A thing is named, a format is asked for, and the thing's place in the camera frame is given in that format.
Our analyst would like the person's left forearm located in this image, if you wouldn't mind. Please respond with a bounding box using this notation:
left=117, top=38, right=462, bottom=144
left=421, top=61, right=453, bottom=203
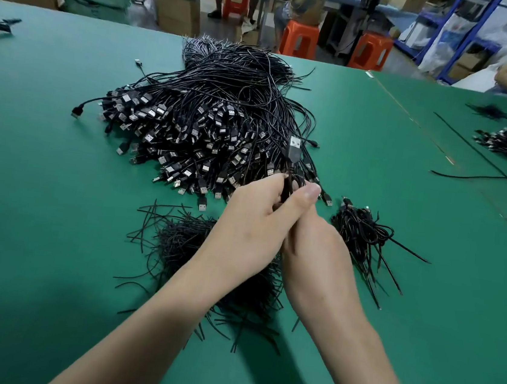
left=45, top=243, right=257, bottom=384

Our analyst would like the blue metal shelf rack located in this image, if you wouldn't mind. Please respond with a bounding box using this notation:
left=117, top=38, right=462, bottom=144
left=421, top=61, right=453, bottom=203
left=389, top=0, right=507, bottom=92

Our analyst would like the long loose black cable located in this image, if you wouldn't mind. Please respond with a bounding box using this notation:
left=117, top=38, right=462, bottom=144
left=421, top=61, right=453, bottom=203
left=422, top=112, right=507, bottom=220

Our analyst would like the pile of black plug cables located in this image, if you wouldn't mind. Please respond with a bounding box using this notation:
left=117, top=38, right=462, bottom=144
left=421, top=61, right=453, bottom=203
left=62, top=22, right=351, bottom=227

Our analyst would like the orange plastic stool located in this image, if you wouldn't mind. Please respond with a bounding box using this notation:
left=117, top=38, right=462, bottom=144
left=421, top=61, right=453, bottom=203
left=221, top=0, right=250, bottom=22
left=347, top=30, right=396, bottom=74
left=278, top=18, right=322, bottom=61

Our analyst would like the person's right hand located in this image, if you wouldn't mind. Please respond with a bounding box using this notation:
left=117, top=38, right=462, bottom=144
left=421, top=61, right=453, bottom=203
left=272, top=176, right=383, bottom=340

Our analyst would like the pile of black twist ties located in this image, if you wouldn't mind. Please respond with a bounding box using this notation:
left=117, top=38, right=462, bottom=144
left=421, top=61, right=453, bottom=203
left=107, top=197, right=314, bottom=360

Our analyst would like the bundle of tied black cables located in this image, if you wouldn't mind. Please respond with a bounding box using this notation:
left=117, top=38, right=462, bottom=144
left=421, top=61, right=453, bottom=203
left=321, top=196, right=438, bottom=315

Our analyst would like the person's right forearm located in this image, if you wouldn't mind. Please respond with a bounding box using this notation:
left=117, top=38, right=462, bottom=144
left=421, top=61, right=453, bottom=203
left=300, top=302, right=440, bottom=384

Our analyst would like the person's left hand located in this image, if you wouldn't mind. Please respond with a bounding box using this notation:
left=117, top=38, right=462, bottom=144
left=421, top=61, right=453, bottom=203
left=188, top=164, right=324, bottom=299

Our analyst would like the black plug cable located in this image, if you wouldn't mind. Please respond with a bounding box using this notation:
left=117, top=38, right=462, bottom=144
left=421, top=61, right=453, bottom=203
left=279, top=134, right=305, bottom=204

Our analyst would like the brown cardboard box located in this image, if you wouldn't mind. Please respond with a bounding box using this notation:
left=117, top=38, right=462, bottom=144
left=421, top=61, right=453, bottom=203
left=151, top=0, right=205, bottom=39

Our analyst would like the white plastic bag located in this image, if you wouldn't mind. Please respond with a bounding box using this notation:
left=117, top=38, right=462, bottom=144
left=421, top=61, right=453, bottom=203
left=417, top=10, right=478, bottom=79

